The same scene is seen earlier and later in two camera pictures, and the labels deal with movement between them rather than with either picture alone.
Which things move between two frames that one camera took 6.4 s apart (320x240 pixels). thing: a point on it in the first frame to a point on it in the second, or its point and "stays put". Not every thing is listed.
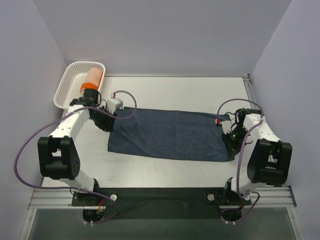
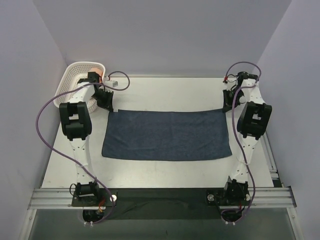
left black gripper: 103,120 to 104,97
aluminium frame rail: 273,197 stays put
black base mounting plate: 157,203 stays put
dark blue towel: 170,134 stays put
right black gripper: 230,141 to 229,99
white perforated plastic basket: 74,77 stays put
